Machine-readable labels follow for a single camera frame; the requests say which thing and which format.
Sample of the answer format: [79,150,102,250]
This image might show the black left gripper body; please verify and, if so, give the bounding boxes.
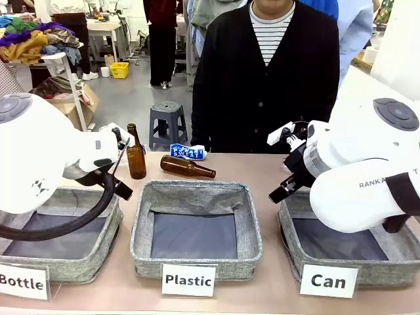
[74,163,134,201]

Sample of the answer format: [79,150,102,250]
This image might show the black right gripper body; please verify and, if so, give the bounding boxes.
[282,144,318,191]

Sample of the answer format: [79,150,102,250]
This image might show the brown glass bottle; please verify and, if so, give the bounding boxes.
[125,123,148,180]
[159,155,217,179]

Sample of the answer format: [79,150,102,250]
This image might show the grey fabric basket labelled Plastic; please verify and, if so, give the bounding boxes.
[129,179,264,282]

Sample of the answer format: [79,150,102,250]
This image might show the grey fabric basket labelled Bottle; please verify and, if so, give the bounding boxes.
[0,186,124,285]

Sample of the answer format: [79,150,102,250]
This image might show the crushed blue Sweat can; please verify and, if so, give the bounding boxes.
[169,143,208,161]

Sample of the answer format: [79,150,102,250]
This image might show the white Can label card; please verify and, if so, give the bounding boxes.
[299,263,360,299]

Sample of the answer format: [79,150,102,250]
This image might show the grey fabric basket labelled Can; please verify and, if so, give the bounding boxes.
[277,189,420,288]

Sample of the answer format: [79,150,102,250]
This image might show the large cardboard box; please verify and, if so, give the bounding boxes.
[49,83,100,132]

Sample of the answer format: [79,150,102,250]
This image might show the grey plastic stool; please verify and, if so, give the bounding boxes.
[148,100,189,152]

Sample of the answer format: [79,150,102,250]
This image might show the white foam board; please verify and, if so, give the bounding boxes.
[337,64,420,106]

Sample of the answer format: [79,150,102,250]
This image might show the clothes in cardboard box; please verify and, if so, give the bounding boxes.
[30,76,87,100]

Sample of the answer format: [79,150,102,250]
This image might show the person in black cardigan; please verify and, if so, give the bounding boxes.
[190,0,341,155]

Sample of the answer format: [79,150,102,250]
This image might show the yellow plastic crate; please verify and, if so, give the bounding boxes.
[109,62,130,79]

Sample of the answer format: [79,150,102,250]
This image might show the white Bottle label card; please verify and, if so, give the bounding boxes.
[0,263,51,301]

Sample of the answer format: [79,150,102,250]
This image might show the white Plastic label card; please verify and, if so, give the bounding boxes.
[161,262,217,298]

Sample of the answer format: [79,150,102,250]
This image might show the checked cloth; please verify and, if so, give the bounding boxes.
[0,60,26,98]

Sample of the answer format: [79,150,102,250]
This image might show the bystander with white shoes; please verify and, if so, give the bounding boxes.
[45,0,100,81]

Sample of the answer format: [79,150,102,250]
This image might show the bystander in light blue shirt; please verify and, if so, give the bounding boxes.
[301,0,375,88]

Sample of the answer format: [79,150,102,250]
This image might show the colourful clothes pile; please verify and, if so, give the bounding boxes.
[0,16,83,66]

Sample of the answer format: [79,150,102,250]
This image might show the white background desk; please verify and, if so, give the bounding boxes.
[85,18,123,63]

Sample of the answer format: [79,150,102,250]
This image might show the bystander in dark red top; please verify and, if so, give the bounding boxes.
[143,0,180,89]

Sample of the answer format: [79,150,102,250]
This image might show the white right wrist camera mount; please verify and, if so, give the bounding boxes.
[266,120,309,152]

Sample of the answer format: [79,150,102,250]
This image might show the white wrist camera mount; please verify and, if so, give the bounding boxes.
[266,120,309,152]
[98,122,136,150]

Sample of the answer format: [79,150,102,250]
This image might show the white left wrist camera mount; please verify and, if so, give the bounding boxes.
[98,122,136,150]

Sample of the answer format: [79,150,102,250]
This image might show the black left cable hose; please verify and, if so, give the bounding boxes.
[0,170,121,243]

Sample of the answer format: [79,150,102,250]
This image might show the white metal table frame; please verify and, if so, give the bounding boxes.
[6,51,96,133]

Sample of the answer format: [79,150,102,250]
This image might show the dark right cable hose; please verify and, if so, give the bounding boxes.
[382,171,420,234]

